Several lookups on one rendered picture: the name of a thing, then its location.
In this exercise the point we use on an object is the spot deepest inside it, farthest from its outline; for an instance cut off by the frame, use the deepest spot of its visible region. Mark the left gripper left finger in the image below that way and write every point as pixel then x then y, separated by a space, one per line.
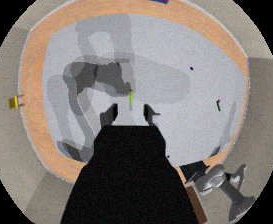
pixel 107 117

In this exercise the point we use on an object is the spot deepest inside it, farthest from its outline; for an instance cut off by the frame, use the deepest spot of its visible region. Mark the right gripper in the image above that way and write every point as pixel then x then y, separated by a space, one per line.
pixel 229 176

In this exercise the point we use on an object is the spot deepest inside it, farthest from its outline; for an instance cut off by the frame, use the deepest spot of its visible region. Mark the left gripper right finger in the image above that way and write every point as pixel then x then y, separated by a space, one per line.
pixel 151 116

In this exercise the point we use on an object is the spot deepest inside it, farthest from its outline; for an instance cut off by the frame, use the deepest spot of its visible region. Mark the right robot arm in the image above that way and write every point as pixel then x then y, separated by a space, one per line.
pixel 216 177

